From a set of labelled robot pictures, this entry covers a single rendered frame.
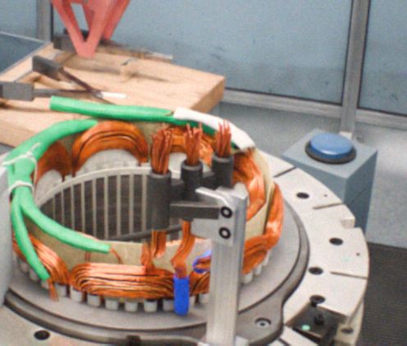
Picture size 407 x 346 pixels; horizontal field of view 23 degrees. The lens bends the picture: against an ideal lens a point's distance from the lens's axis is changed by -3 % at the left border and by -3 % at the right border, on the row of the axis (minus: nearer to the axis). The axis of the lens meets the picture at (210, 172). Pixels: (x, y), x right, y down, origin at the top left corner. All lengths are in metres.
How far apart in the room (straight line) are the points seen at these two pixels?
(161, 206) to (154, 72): 0.50
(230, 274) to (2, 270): 0.15
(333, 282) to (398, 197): 2.28
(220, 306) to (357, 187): 0.40
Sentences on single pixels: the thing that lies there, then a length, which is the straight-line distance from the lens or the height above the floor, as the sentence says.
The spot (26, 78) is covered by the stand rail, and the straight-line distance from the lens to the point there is 0.98.
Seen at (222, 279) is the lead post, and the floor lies 1.16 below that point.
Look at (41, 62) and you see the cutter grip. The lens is 0.97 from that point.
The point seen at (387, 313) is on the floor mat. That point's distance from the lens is 2.45.
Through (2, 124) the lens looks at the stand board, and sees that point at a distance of 0.92.
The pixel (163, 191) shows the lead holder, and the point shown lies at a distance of 0.52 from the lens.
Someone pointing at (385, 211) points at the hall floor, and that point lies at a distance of 2.87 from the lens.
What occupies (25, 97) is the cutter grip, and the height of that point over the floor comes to 1.08.
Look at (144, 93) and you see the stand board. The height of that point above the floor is 1.07.
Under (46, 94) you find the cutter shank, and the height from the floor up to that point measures 1.09.
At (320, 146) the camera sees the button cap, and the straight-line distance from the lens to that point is 0.94.
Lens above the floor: 1.49
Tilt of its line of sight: 30 degrees down
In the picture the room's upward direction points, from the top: 3 degrees clockwise
